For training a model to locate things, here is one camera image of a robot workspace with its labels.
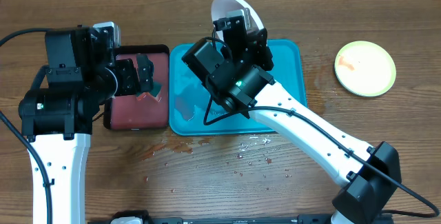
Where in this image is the green sponge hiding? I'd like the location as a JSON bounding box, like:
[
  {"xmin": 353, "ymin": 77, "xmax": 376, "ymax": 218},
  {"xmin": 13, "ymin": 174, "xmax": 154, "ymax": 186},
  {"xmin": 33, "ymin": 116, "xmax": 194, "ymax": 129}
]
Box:
[{"xmin": 136, "ymin": 81, "xmax": 162, "ymax": 102}]

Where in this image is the white plate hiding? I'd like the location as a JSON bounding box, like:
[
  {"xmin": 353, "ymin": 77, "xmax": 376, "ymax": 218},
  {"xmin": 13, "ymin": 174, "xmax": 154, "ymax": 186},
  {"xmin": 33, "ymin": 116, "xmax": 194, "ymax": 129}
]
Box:
[{"xmin": 211, "ymin": 0, "xmax": 265, "ymax": 40}]

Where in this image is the yellow green plate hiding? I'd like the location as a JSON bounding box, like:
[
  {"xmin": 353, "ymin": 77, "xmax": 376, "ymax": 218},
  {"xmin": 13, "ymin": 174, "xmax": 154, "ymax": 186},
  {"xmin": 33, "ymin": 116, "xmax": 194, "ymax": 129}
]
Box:
[{"xmin": 334, "ymin": 41, "xmax": 396, "ymax": 97}]

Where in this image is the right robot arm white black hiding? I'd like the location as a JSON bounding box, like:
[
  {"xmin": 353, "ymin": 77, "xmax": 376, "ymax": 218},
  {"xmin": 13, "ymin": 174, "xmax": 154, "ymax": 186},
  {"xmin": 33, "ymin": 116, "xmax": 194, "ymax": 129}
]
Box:
[{"xmin": 182, "ymin": 16, "xmax": 401, "ymax": 223}]

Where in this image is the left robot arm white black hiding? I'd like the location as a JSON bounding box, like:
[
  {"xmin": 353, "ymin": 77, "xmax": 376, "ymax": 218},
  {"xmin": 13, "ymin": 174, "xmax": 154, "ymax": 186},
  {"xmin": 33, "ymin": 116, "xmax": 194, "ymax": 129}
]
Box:
[{"xmin": 19, "ymin": 22, "xmax": 160, "ymax": 223}]

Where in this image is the black tray with red water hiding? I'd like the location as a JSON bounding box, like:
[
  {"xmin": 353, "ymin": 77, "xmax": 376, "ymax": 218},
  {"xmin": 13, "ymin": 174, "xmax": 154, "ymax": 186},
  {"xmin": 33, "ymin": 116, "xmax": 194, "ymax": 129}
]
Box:
[{"xmin": 103, "ymin": 44, "xmax": 170, "ymax": 130}]

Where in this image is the teal plastic tray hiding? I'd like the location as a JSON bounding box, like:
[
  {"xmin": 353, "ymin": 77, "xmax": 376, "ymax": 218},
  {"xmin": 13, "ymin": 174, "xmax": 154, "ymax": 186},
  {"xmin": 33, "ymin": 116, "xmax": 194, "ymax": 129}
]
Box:
[{"xmin": 169, "ymin": 39, "xmax": 307, "ymax": 136}]

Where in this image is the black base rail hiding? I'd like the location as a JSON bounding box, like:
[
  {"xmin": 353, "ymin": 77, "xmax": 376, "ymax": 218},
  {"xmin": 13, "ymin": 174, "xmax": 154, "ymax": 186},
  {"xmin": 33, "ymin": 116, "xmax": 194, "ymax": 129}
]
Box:
[{"xmin": 88, "ymin": 210, "xmax": 393, "ymax": 224}]

